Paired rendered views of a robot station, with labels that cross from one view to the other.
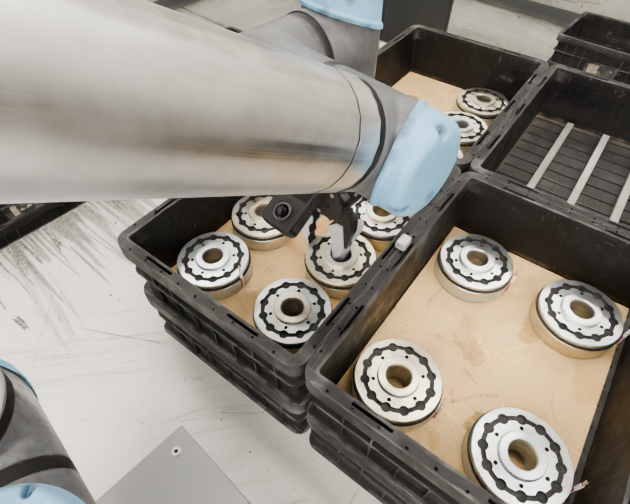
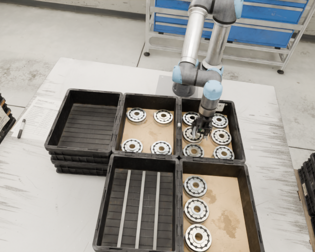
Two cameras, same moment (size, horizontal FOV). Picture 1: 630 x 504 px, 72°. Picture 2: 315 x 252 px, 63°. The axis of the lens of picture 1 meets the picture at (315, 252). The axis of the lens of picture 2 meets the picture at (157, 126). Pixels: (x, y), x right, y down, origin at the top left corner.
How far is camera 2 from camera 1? 1.30 m
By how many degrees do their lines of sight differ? 76
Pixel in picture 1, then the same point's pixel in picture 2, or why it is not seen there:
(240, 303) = not seen: hidden behind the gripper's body
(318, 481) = not seen: hidden behind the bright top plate
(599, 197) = (132, 207)
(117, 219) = (272, 147)
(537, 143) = (163, 231)
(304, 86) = (184, 47)
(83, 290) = (251, 126)
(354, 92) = (183, 56)
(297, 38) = (209, 77)
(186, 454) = not seen: hidden behind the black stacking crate
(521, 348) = (141, 139)
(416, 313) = (167, 136)
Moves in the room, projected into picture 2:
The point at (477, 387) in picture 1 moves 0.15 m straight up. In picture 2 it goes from (147, 127) to (148, 107)
